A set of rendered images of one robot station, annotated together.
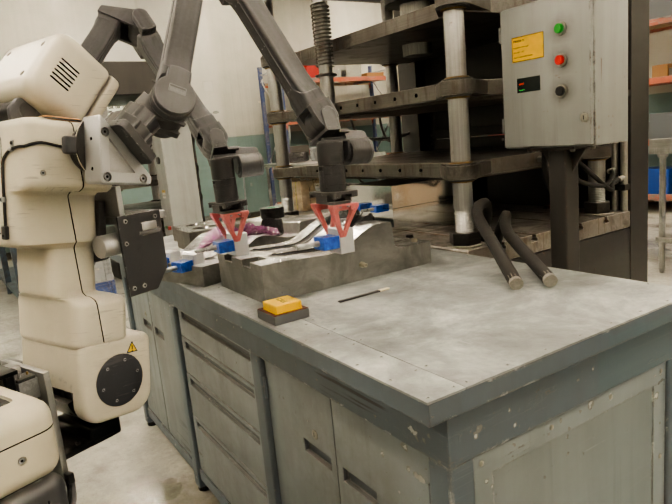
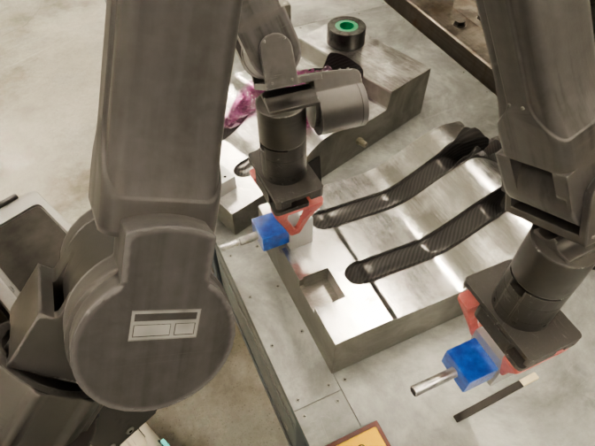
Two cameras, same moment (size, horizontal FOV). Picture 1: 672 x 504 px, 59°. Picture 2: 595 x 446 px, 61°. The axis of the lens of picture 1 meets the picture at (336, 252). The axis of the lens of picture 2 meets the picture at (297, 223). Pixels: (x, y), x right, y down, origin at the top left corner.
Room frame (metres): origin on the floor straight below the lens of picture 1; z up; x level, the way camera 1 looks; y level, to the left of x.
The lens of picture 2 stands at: (1.01, 0.18, 1.48)
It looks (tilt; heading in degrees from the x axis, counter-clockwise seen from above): 50 degrees down; 7
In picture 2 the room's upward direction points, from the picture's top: straight up
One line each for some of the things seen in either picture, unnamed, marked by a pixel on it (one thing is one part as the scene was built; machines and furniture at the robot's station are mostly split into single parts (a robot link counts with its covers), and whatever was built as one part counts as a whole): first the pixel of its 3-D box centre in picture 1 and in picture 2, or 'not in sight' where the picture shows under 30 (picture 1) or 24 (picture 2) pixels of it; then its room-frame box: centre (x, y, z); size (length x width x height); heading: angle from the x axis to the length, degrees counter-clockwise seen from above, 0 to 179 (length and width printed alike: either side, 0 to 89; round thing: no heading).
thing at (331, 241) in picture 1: (322, 243); (461, 368); (1.27, 0.03, 0.93); 0.13 x 0.05 x 0.05; 122
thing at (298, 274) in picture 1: (325, 249); (436, 220); (1.54, 0.03, 0.87); 0.50 x 0.26 x 0.14; 122
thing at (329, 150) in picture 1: (332, 153); (559, 255); (1.29, -0.01, 1.12); 0.07 x 0.06 x 0.07; 124
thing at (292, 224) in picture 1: (241, 245); (293, 112); (1.80, 0.29, 0.86); 0.50 x 0.26 x 0.11; 139
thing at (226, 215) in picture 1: (232, 222); (289, 204); (1.46, 0.25, 0.97); 0.07 x 0.07 x 0.09; 31
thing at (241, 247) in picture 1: (219, 246); (264, 233); (1.45, 0.28, 0.92); 0.13 x 0.05 x 0.05; 122
